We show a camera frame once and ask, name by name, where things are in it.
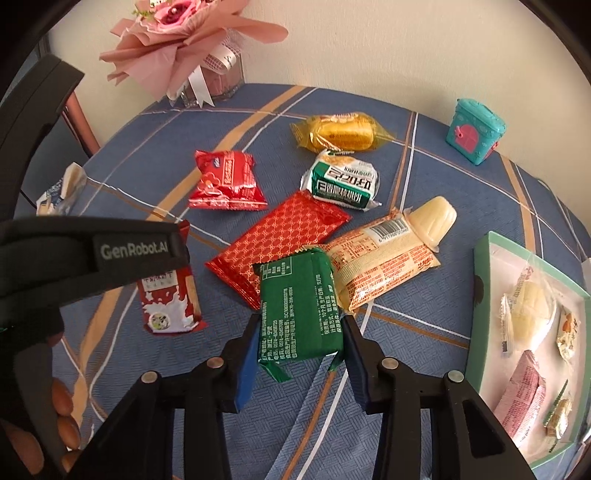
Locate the round cookie packet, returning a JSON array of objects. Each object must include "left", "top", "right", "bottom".
[{"left": 543, "top": 380, "right": 572, "bottom": 453}]

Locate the orange cream biscuit packet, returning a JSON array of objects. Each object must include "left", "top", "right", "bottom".
[{"left": 322, "top": 211, "right": 440, "bottom": 311}]

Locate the teal rimmed white tray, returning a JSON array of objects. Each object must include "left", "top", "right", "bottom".
[{"left": 466, "top": 232, "right": 590, "bottom": 479}]

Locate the red milk snack packet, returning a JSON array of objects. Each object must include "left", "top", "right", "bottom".
[{"left": 136, "top": 220, "right": 209, "bottom": 336}]

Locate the red flower snack packet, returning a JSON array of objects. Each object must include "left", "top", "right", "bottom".
[{"left": 188, "top": 150, "right": 267, "bottom": 211}]

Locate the person's left hand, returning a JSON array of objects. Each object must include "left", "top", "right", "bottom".
[{"left": 0, "top": 331, "right": 83, "bottom": 476}]

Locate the crumpled blue white wrapper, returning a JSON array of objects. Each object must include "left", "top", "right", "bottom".
[{"left": 36, "top": 162, "right": 87, "bottom": 216}]

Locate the pink snack packet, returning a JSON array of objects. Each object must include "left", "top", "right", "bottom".
[{"left": 493, "top": 350, "right": 546, "bottom": 447}]

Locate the pink chair back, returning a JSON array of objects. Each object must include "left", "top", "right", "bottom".
[{"left": 62, "top": 92, "right": 100, "bottom": 157}]

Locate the green white snack packet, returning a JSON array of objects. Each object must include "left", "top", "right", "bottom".
[{"left": 300, "top": 149, "right": 381, "bottom": 212}]

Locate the cream puff snack packet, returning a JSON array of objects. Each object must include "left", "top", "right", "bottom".
[{"left": 556, "top": 306, "right": 580, "bottom": 363}]

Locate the blue plaid tablecloth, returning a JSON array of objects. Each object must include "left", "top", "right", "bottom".
[{"left": 13, "top": 82, "right": 591, "bottom": 480}]

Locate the yellow soft bread packet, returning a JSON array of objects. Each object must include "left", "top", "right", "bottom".
[{"left": 290, "top": 112, "right": 394, "bottom": 153}]

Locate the pink rose bouquet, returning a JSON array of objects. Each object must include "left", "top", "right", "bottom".
[{"left": 99, "top": 1, "right": 288, "bottom": 100}]

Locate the glass vase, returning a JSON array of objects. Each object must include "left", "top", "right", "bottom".
[{"left": 168, "top": 30, "right": 245, "bottom": 108}]

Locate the red patterned wafer packet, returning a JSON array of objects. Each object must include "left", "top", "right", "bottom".
[{"left": 205, "top": 191, "right": 352, "bottom": 310}]

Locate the pudding jelly cup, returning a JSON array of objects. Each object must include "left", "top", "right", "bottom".
[{"left": 403, "top": 196, "right": 457, "bottom": 253}]

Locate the dark green snack packet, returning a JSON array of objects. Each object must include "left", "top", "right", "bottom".
[{"left": 256, "top": 247, "right": 344, "bottom": 383}]

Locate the steamed bun packet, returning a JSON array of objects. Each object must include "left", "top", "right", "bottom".
[{"left": 499, "top": 264, "right": 557, "bottom": 357}]

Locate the teal toy box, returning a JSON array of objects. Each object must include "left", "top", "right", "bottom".
[{"left": 446, "top": 98, "right": 507, "bottom": 166}]

